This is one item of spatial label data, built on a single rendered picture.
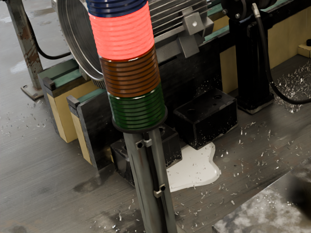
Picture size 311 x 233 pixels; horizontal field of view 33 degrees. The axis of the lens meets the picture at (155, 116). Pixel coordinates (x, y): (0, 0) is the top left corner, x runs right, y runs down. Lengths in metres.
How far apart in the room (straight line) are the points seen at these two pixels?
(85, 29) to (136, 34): 0.43
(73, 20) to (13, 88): 0.33
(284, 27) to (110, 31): 0.63
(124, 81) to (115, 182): 0.36
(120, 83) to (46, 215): 0.36
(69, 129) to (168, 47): 0.24
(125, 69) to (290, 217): 0.25
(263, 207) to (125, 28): 0.26
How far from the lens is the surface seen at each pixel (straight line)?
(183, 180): 0.84
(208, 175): 0.84
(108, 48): 0.52
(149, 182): 0.63
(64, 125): 0.95
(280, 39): 1.09
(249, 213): 0.61
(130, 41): 0.51
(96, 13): 0.51
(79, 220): 0.82
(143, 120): 0.56
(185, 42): 0.87
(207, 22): 0.88
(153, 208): 0.66
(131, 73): 0.52
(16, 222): 0.85
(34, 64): 1.13
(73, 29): 0.93
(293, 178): 0.66
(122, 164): 0.83
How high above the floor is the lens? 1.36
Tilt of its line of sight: 34 degrees down
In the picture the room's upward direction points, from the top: 10 degrees counter-clockwise
